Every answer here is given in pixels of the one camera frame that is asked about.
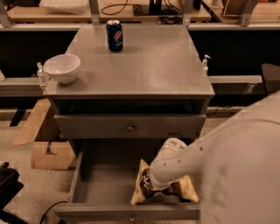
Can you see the white bowl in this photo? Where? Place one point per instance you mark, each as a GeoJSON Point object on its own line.
{"type": "Point", "coordinates": [63, 68]}

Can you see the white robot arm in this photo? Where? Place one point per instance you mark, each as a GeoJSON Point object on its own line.
{"type": "Point", "coordinates": [240, 166]}

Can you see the black equipment at left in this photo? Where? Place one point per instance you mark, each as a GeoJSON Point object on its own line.
{"type": "Point", "coordinates": [9, 188]}

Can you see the grey drawer cabinet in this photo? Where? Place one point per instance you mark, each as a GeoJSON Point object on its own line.
{"type": "Point", "coordinates": [158, 72]}

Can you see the cardboard box on floor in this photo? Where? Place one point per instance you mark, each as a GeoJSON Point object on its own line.
{"type": "Point", "coordinates": [49, 149]}

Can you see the open grey middle drawer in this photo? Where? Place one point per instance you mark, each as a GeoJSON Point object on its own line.
{"type": "Point", "coordinates": [104, 181]}

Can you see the hand sanitizer bottle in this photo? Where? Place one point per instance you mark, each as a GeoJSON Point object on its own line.
{"type": "Point", "coordinates": [204, 64]}
{"type": "Point", "coordinates": [41, 74]}

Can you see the left hand sanitizer bottle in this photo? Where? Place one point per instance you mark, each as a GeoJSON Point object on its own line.
{"type": "Point", "coordinates": [41, 74]}

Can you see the closed grey upper drawer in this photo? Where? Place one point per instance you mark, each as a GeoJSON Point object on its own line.
{"type": "Point", "coordinates": [129, 126]}

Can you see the blue pepsi can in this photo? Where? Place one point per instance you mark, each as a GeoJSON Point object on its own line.
{"type": "Point", "coordinates": [115, 35]}

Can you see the wooden back desk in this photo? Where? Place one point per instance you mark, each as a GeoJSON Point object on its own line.
{"type": "Point", "coordinates": [109, 9]}

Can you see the brown chip bag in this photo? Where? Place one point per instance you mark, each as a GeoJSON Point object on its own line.
{"type": "Point", "coordinates": [182, 188]}

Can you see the right hand sanitizer bottle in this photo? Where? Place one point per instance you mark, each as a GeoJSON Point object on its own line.
{"type": "Point", "coordinates": [204, 64]}

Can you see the white cloth on desk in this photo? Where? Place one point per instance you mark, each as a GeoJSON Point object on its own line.
{"type": "Point", "coordinates": [76, 7]}

